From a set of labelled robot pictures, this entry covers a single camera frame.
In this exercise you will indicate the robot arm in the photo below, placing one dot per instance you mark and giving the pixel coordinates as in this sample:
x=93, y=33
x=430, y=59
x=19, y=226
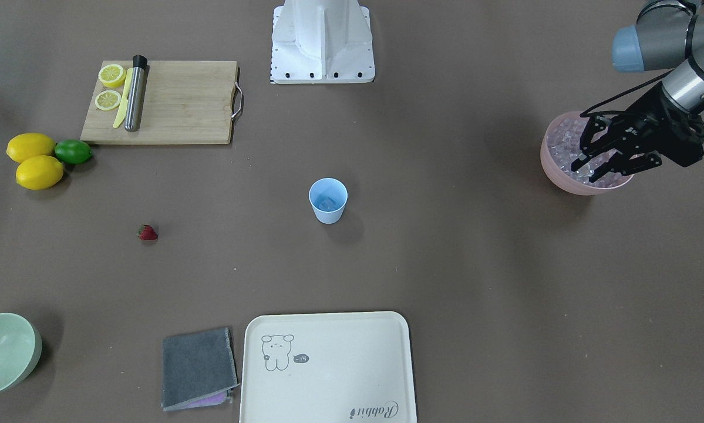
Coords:
x=668, y=35

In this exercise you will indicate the wooden cutting board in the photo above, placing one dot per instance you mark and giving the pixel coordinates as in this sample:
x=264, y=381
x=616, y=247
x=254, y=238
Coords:
x=185, y=102

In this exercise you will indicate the lower lemon slice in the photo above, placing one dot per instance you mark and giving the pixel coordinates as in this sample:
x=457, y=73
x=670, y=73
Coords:
x=107, y=100

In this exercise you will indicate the grey folded cloth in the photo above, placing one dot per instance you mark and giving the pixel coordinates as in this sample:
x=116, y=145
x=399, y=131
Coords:
x=198, y=370

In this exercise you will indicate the red strawberry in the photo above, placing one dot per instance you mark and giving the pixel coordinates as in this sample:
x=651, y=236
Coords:
x=147, y=233

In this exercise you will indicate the ice cube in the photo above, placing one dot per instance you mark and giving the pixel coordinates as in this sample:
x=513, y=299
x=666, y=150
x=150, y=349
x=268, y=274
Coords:
x=327, y=204

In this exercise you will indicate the pile of ice cubes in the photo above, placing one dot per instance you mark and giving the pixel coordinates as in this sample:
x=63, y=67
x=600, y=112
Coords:
x=563, y=153

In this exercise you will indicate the light blue plastic cup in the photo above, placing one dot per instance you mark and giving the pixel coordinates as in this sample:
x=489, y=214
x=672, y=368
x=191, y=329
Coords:
x=328, y=187

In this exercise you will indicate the lemon slice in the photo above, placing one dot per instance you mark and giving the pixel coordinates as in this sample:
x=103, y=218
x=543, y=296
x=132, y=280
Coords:
x=107, y=100
x=112, y=75

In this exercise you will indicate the steel muddler black tip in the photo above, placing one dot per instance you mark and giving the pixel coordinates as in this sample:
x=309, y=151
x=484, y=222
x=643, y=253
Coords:
x=136, y=93

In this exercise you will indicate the yellow plastic knife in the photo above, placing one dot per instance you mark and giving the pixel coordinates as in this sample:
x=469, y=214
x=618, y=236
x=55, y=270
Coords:
x=122, y=108

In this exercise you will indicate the mint green bowl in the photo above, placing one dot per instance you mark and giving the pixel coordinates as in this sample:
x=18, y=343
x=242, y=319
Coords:
x=20, y=349

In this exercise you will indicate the upper yellow lemon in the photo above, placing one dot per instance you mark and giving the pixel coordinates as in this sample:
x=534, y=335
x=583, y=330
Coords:
x=27, y=145

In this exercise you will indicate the upper lemon slice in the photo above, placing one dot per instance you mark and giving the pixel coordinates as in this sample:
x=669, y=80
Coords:
x=112, y=75

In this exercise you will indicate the pink bowl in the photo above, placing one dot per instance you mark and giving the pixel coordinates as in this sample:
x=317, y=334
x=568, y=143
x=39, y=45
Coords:
x=557, y=173

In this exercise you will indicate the cream rabbit tray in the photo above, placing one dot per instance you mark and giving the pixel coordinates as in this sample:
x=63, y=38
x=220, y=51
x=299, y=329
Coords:
x=328, y=367

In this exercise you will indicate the green lime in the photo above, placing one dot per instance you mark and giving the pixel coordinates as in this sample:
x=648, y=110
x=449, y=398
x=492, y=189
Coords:
x=73, y=152

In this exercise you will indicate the lower yellow lemon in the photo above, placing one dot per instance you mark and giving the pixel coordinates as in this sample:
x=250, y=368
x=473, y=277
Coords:
x=39, y=172

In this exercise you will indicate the yellow lemon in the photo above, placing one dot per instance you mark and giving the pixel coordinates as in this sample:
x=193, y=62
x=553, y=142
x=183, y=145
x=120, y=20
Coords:
x=39, y=172
x=27, y=145

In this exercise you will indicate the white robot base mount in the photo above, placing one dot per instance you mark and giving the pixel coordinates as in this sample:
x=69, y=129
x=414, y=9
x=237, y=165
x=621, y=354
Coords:
x=321, y=42

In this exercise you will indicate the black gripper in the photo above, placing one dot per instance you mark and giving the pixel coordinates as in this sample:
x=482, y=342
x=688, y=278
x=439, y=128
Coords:
x=653, y=109

